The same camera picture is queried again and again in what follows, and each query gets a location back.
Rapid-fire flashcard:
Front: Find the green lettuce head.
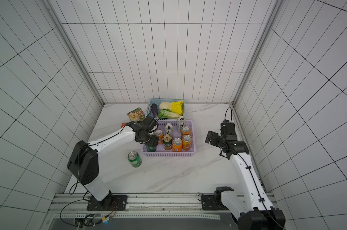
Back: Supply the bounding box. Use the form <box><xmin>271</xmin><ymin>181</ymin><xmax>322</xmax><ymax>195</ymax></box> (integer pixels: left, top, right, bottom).
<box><xmin>158</xmin><ymin>109</ymin><xmax>181</xmax><ymax>119</ymax></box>

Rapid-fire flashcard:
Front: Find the green snack packet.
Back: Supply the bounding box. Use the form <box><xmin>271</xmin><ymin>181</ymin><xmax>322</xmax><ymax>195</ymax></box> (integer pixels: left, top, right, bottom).
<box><xmin>127</xmin><ymin>107</ymin><xmax>146</xmax><ymax>122</ymax></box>

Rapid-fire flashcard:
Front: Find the white monster can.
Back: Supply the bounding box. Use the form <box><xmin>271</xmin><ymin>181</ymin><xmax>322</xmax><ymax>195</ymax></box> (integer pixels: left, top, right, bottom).
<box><xmin>165</xmin><ymin>123</ymin><xmax>173</xmax><ymax>137</ymax></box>
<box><xmin>177</xmin><ymin>116</ymin><xmax>185</xmax><ymax>133</ymax></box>

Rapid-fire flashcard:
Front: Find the yellow napa cabbage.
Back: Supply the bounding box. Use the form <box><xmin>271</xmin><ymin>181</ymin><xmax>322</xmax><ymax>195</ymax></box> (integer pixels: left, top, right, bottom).
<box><xmin>159</xmin><ymin>101</ymin><xmax>185</xmax><ymax>116</ymax></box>

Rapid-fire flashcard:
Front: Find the green soda can back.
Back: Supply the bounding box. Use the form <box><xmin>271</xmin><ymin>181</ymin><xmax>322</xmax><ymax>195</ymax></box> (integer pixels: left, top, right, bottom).
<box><xmin>145</xmin><ymin>145</ymin><xmax>157</xmax><ymax>152</ymax></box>

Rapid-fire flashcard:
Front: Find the aluminium mounting rail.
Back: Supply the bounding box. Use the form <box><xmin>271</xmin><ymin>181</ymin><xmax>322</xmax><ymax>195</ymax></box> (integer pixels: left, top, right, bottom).
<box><xmin>48</xmin><ymin>193</ymin><xmax>229</xmax><ymax>220</ymax></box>

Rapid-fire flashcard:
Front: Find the white Monster can back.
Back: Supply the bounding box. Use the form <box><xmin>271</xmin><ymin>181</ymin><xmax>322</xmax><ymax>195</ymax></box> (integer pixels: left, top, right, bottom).
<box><xmin>177</xmin><ymin>116</ymin><xmax>185</xmax><ymax>133</ymax></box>

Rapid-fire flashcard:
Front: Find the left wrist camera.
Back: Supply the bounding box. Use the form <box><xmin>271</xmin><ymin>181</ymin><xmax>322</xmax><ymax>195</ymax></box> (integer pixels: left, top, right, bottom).
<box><xmin>142</xmin><ymin>116</ymin><xmax>158</xmax><ymax>132</ymax></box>

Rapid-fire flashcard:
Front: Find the green can gold lid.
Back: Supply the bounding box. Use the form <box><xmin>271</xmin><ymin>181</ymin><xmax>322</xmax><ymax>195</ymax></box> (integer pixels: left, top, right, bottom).
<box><xmin>162</xmin><ymin>134</ymin><xmax>172</xmax><ymax>150</ymax></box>

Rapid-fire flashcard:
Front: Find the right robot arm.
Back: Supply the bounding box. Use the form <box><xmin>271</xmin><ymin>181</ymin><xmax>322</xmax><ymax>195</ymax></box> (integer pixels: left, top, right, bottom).
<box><xmin>205</xmin><ymin>131</ymin><xmax>286</xmax><ymax>230</ymax></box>

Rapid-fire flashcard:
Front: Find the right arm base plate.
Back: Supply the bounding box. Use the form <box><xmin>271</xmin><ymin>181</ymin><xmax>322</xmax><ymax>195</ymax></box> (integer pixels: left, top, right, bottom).
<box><xmin>198</xmin><ymin>194</ymin><xmax>220</xmax><ymax>211</ymax></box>

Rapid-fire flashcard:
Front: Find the orange can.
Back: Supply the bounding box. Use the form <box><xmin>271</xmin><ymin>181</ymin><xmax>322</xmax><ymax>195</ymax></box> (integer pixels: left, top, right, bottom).
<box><xmin>154</xmin><ymin>129</ymin><xmax>164</xmax><ymax>145</ymax></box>
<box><xmin>181</xmin><ymin>125</ymin><xmax>192</xmax><ymax>137</ymax></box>
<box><xmin>182</xmin><ymin>135</ymin><xmax>193</xmax><ymax>151</ymax></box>
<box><xmin>172</xmin><ymin>138</ymin><xmax>183</xmax><ymax>152</ymax></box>

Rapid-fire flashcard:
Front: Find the green soda can front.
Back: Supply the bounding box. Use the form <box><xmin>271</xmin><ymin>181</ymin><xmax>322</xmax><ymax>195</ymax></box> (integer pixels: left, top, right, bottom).
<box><xmin>127</xmin><ymin>151</ymin><xmax>142</xmax><ymax>168</ymax></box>

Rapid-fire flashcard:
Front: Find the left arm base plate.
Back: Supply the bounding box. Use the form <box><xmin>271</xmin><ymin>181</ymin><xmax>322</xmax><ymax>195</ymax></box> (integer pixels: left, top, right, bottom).
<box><xmin>87</xmin><ymin>195</ymin><xmax>128</xmax><ymax>211</ymax></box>

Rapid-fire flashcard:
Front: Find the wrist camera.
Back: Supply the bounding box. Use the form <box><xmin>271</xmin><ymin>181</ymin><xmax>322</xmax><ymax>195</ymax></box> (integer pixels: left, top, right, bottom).
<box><xmin>220</xmin><ymin>119</ymin><xmax>236</xmax><ymax>136</ymax></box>
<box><xmin>142</xmin><ymin>116</ymin><xmax>158</xmax><ymax>132</ymax></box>

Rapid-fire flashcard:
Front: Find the purple eggplant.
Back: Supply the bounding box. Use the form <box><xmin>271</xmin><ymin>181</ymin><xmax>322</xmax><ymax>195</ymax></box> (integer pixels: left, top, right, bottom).
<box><xmin>151</xmin><ymin>104</ymin><xmax>159</xmax><ymax>118</ymax></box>

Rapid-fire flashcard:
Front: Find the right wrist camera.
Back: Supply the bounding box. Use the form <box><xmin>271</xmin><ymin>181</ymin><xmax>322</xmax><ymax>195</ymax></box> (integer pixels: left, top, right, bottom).
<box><xmin>220</xmin><ymin>119</ymin><xmax>236</xmax><ymax>136</ymax></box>

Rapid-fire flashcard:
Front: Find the green soda can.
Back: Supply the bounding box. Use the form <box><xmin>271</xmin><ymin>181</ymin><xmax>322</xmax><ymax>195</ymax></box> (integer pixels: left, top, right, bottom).
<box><xmin>145</xmin><ymin>145</ymin><xmax>157</xmax><ymax>152</ymax></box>
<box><xmin>127</xmin><ymin>151</ymin><xmax>142</xmax><ymax>168</ymax></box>

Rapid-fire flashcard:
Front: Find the purple plastic basket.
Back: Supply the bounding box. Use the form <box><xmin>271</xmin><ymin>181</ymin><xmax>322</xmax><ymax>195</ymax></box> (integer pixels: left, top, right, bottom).
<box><xmin>141</xmin><ymin>119</ymin><xmax>196</xmax><ymax>157</ymax></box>

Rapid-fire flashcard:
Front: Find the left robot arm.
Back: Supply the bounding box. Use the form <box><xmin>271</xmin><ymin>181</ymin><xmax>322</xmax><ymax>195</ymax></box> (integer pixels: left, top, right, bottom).
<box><xmin>67</xmin><ymin>117</ymin><xmax>158</xmax><ymax>203</ymax></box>

